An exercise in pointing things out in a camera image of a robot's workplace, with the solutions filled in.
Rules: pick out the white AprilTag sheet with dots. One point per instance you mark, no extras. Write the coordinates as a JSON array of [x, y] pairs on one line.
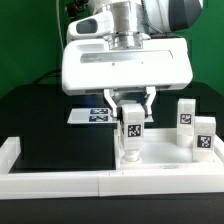
[[97, 116]]

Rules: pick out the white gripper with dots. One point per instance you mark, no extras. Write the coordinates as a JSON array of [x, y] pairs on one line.
[[98, 60]]

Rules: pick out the white square tabletop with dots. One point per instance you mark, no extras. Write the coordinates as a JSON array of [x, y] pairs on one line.
[[160, 151]]

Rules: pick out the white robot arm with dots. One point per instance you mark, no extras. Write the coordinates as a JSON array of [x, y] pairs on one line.
[[154, 18]]

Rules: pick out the white U-shaped fence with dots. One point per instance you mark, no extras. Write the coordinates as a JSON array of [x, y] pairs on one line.
[[115, 182]]

